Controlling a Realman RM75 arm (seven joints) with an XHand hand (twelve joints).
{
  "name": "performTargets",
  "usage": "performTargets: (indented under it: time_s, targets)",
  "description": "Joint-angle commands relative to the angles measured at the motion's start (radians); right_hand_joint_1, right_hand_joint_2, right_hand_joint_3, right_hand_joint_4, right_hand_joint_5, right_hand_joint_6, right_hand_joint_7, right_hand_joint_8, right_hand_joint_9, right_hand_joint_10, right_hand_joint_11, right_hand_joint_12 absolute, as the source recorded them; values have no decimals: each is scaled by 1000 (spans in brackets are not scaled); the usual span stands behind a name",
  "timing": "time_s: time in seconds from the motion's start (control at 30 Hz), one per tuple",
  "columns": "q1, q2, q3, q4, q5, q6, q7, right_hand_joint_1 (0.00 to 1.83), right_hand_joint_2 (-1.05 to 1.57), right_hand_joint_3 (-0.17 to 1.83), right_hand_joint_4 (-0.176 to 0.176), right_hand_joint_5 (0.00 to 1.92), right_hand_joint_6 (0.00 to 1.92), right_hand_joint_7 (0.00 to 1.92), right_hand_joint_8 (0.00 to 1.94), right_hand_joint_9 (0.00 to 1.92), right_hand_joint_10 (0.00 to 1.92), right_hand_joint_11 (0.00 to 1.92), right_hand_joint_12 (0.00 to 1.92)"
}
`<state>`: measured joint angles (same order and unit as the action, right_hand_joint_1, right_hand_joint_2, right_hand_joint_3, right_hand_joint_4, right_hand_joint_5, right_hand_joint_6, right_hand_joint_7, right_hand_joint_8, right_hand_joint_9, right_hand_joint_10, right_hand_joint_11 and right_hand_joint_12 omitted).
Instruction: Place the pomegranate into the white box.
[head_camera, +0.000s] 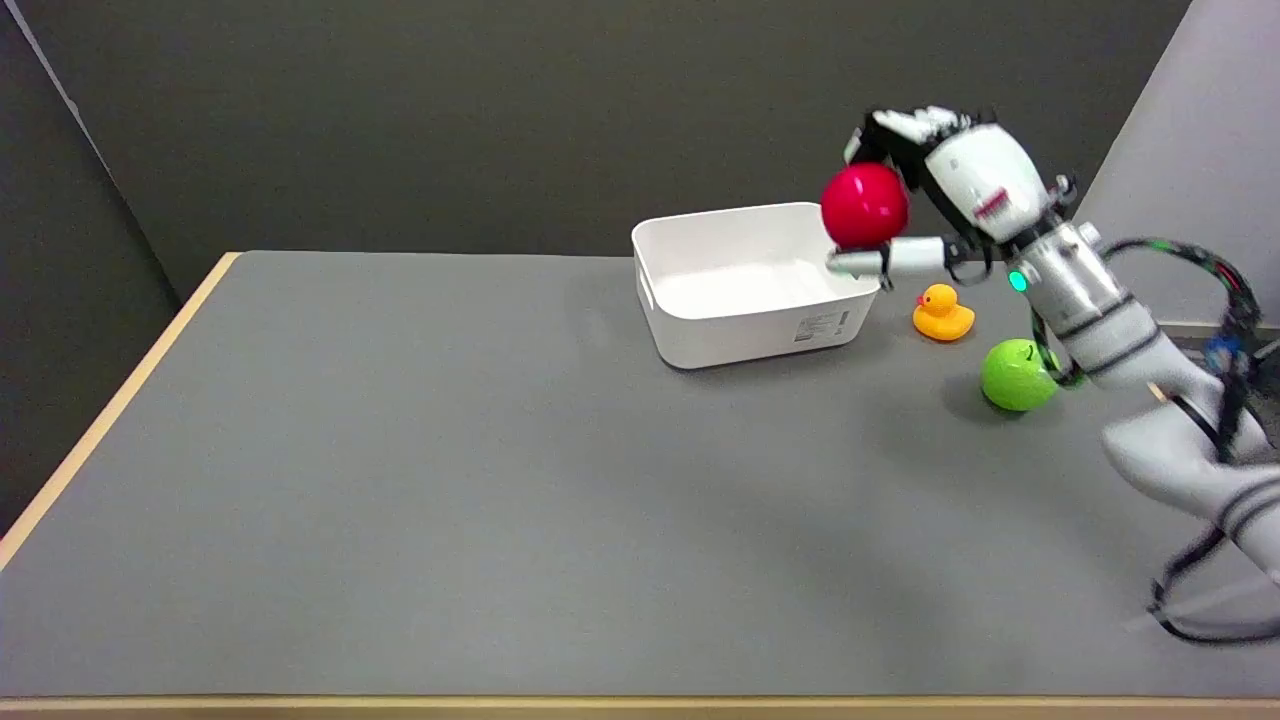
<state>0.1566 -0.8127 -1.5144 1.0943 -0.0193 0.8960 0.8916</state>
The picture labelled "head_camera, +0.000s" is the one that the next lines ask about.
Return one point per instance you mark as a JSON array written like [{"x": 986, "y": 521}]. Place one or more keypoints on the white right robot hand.
[{"x": 985, "y": 180}]

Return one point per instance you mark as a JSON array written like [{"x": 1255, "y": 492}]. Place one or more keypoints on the red pomegranate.
[{"x": 864, "y": 205}]

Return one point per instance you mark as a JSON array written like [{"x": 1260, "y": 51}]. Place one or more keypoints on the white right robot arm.
[{"x": 1120, "y": 345}]

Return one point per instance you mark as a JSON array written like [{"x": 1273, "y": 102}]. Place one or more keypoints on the white plastic box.
[{"x": 745, "y": 285}]

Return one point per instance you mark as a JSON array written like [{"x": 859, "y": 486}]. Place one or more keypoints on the yellow rubber duck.
[{"x": 941, "y": 312}]

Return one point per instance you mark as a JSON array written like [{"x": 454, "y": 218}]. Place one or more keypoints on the green apple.
[{"x": 1015, "y": 375}]

